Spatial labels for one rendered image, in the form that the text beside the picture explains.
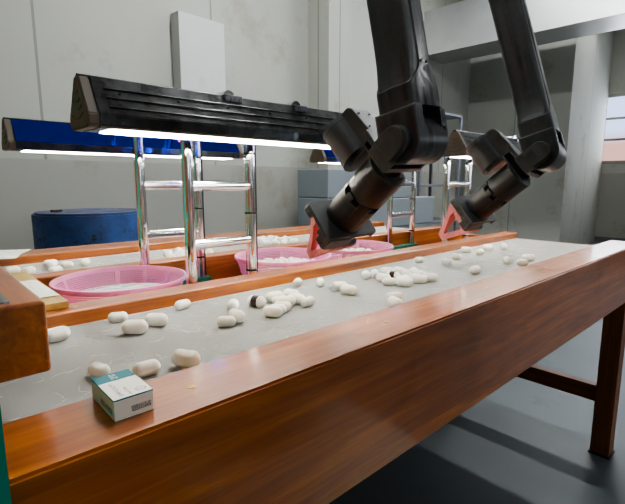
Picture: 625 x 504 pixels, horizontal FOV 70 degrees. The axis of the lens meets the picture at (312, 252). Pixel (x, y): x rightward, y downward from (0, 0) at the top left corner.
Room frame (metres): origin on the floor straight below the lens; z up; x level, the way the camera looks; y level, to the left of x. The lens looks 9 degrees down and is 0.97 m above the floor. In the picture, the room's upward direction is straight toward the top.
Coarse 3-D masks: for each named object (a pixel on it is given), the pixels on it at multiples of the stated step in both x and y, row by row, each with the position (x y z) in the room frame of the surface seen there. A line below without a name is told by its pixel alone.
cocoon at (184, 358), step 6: (174, 354) 0.53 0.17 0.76; (180, 354) 0.53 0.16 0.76; (186, 354) 0.52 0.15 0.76; (192, 354) 0.52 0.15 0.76; (198, 354) 0.53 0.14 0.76; (174, 360) 0.52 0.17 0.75; (180, 360) 0.52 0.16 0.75; (186, 360) 0.52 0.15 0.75; (192, 360) 0.52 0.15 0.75; (198, 360) 0.52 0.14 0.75; (180, 366) 0.53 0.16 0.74; (186, 366) 0.52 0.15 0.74; (192, 366) 0.52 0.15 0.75
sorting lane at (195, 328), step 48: (528, 240) 1.75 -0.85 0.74; (384, 288) 0.95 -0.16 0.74; (432, 288) 0.95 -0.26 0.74; (96, 336) 0.64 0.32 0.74; (144, 336) 0.64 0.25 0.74; (192, 336) 0.64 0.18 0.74; (240, 336) 0.64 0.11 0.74; (288, 336) 0.64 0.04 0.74; (0, 384) 0.48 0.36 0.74; (48, 384) 0.48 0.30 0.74
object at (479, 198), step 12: (480, 192) 0.85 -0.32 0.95; (492, 192) 0.84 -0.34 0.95; (456, 204) 0.86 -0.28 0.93; (468, 204) 0.87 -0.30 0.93; (480, 204) 0.85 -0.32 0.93; (492, 204) 0.84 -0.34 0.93; (504, 204) 0.85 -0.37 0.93; (468, 216) 0.85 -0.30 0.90; (480, 216) 0.86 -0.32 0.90; (492, 216) 0.90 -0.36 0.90
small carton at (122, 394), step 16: (96, 384) 0.39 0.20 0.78; (112, 384) 0.39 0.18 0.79; (128, 384) 0.39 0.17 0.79; (144, 384) 0.39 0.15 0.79; (96, 400) 0.39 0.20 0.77; (112, 400) 0.36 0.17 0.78; (128, 400) 0.36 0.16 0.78; (144, 400) 0.37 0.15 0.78; (112, 416) 0.36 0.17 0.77; (128, 416) 0.36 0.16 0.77
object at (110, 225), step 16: (96, 208) 2.60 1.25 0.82; (112, 208) 2.60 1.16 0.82; (128, 208) 2.60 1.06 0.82; (32, 224) 2.23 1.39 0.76; (48, 224) 2.14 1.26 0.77; (64, 224) 2.13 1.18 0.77; (80, 224) 2.14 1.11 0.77; (96, 224) 2.17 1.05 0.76; (112, 224) 2.21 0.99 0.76; (128, 224) 2.29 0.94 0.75; (48, 240) 2.14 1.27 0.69; (64, 240) 2.13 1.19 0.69; (80, 240) 2.14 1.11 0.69; (96, 240) 2.16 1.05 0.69; (112, 240) 2.21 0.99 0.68; (128, 240) 2.28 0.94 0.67
